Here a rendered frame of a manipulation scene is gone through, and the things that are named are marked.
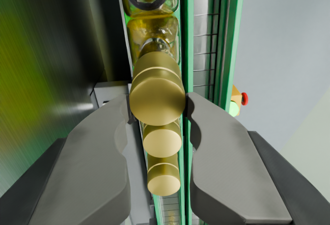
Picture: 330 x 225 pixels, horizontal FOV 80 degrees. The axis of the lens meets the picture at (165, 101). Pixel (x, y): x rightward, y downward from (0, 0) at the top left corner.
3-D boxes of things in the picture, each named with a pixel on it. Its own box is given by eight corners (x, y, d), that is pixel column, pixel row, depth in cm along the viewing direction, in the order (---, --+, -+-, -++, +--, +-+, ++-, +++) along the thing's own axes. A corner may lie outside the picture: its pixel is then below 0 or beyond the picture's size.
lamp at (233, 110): (221, 100, 55) (225, 106, 52) (237, 99, 55) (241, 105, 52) (220, 114, 57) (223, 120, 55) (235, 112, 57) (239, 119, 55)
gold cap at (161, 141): (141, 101, 20) (139, 129, 16) (177, 98, 20) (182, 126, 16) (145, 129, 22) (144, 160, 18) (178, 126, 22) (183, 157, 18)
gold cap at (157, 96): (131, 51, 14) (123, 76, 11) (180, 50, 14) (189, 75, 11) (135, 94, 16) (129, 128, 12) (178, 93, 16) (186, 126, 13)
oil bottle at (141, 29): (137, 3, 36) (121, 25, 18) (167, 0, 36) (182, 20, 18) (141, 34, 39) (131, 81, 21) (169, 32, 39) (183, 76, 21)
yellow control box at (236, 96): (210, 85, 61) (217, 97, 54) (234, 83, 61) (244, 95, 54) (209, 104, 64) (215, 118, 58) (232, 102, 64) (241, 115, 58)
